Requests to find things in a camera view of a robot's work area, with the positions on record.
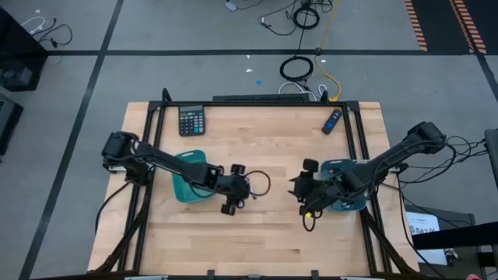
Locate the black desk calculator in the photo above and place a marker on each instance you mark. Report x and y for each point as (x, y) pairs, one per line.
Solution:
(191, 124)

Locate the teal plastic bin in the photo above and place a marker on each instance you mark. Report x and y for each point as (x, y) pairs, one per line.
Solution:
(184, 194)
(358, 205)

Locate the black remote control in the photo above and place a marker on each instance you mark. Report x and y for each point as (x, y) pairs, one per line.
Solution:
(332, 121)

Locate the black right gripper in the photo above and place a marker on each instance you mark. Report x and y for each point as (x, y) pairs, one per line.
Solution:
(317, 190)

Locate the silver battery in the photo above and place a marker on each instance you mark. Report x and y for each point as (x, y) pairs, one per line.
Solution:
(253, 193)

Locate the black mat with orange stripes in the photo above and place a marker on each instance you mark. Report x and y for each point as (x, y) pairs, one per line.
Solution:
(439, 23)

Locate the white printed label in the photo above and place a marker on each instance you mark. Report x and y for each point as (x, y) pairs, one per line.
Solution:
(422, 223)

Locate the black shelf bar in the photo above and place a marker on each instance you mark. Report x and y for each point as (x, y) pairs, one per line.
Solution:
(455, 235)

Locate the black table clamp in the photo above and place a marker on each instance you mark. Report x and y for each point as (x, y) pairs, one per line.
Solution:
(211, 274)
(315, 274)

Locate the black equipment case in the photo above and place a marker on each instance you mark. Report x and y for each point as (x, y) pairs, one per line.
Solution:
(8, 124)

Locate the black cabinet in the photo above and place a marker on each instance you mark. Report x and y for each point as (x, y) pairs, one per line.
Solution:
(15, 58)

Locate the white box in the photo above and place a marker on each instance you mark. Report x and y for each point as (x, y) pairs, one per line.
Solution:
(433, 256)

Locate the white power adapter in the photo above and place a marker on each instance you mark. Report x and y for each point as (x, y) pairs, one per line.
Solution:
(231, 5)

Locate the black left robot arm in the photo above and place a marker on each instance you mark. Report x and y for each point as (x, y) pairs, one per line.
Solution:
(167, 161)

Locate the red object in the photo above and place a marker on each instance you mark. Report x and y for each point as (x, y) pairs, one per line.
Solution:
(474, 277)

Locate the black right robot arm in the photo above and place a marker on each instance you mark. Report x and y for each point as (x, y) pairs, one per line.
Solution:
(389, 157)

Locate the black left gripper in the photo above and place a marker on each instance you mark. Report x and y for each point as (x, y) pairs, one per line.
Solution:
(233, 186)

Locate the black metal table frame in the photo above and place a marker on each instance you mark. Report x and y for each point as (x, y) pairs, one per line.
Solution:
(253, 103)

